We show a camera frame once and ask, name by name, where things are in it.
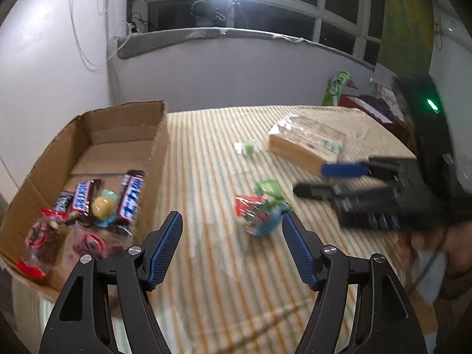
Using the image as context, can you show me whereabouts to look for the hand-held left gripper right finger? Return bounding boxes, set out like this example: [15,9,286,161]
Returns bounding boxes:
[282,211,428,354]

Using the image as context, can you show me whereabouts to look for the striped tablecloth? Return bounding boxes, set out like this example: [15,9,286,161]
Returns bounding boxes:
[11,105,439,354]

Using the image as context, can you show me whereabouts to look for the yellow round candy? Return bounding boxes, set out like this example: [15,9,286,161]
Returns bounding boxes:
[90,189,119,227]

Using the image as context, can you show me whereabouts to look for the person's right hand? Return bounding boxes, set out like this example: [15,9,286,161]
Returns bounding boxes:
[402,227,452,277]

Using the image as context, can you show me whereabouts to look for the blue candy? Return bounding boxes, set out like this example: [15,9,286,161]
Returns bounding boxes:
[245,201,292,237]

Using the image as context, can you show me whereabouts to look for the black tripod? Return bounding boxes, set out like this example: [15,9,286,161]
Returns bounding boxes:
[227,0,244,28]

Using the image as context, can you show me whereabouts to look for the white framed window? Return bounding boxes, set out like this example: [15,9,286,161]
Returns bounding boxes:
[127,0,388,69]

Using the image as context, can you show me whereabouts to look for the clear cracker packet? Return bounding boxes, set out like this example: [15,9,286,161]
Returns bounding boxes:
[268,115,347,176]

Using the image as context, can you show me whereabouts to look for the green printed bag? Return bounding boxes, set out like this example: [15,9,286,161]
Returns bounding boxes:
[322,72,351,107]

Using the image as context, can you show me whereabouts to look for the white cable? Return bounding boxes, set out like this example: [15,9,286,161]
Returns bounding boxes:
[72,0,130,69]

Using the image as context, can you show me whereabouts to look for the green yellow wall poster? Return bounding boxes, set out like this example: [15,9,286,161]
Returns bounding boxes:
[378,0,436,76]

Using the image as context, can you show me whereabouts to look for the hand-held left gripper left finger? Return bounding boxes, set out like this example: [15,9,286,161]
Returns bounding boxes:
[39,210,184,354]

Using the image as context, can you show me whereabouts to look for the red candy packet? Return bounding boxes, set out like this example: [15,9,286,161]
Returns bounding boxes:
[233,194,273,222]

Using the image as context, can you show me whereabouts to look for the white cabinet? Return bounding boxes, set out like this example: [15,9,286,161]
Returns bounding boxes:
[0,0,115,207]

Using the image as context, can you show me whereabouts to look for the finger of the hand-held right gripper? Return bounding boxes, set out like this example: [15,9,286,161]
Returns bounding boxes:
[321,157,371,178]
[293,181,343,201]

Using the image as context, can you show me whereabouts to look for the brown chocolate bar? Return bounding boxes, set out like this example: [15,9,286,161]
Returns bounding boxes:
[114,171,145,229]
[70,179,102,216]

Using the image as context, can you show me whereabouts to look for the red storage box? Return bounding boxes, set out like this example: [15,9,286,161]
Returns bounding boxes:
[339,95,393,124]

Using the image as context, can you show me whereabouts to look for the white lace cloth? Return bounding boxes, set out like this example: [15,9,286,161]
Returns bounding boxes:
[370,64,410,115]

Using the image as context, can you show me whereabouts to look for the small white green candy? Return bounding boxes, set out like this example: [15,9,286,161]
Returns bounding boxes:
[235,139,260,155]

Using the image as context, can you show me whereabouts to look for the clear cookie packet red ends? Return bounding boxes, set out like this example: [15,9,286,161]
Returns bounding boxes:
[17,209,71,279]
[72,225,126,259]

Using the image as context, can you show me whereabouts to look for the dark blue chocolate bar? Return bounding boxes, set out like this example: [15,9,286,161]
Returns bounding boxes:
[52,191,76,214]

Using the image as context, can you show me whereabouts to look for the green wrapped candy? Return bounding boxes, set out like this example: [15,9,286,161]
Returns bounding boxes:
[254,179,283,198]

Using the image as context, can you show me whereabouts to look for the cardboard box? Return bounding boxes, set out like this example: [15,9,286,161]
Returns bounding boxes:
[0,99,169,299]

